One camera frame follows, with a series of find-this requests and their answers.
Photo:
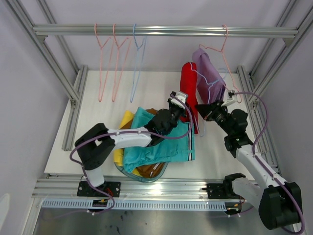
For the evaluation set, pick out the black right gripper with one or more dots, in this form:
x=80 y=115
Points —
x=208 y=111

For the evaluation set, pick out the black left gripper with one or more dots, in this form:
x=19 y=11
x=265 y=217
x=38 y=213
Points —
x=183 y=111

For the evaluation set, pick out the teal trousers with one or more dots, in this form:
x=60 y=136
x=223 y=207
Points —
x=179 y=150

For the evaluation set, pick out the blue hanger with red trousers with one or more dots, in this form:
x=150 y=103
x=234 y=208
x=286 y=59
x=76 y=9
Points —
x=202 y=78

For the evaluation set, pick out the yellow trousers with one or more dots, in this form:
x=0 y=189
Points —
x=125 y=124

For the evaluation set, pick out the blue hanger with teal trousers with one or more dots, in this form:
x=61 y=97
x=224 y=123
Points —
x=140 y=52

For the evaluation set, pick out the red trousers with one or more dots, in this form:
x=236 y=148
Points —
x=188 y=85

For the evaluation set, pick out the brown trousers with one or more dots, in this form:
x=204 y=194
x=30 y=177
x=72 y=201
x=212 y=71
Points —
x=149 y=171

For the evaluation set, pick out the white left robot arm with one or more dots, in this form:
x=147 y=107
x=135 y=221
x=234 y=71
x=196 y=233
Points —
x=96 y=145

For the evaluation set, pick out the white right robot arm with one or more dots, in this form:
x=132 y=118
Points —
x=278 y=202

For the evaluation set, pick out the pink hanger with purple trousers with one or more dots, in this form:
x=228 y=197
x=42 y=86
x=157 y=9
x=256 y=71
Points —
x=221 y=51

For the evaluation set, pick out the purple trousers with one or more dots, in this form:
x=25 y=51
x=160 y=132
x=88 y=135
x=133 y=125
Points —
x=210 y=85

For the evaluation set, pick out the blue plastic basin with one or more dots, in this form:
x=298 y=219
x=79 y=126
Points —
x=140 y=179

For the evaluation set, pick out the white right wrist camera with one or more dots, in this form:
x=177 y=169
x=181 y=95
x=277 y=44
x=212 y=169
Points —
x=231 y=98

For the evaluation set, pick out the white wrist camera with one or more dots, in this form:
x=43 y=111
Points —
x=178 y=98
x=231 y=98

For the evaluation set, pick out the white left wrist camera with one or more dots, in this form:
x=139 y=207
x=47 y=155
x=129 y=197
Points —
x=178 y=98

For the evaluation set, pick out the aluminium frame right posts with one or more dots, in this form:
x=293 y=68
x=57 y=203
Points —
x=273 y=58

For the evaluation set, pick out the aluminium frame posts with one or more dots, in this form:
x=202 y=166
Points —
x=273 y=58
x=73 y=91

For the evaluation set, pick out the white slotted cable duct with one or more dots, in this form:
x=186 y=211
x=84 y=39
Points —
x=134 y=205

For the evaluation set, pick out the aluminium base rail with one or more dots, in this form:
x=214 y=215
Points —
x=66 y=186

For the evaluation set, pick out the aluminium frame left posts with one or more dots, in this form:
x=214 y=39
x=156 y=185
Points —
x=73 y=91

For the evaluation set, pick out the aluminium hanging rail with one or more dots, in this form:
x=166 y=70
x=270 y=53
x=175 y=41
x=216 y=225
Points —
x=166 y=31

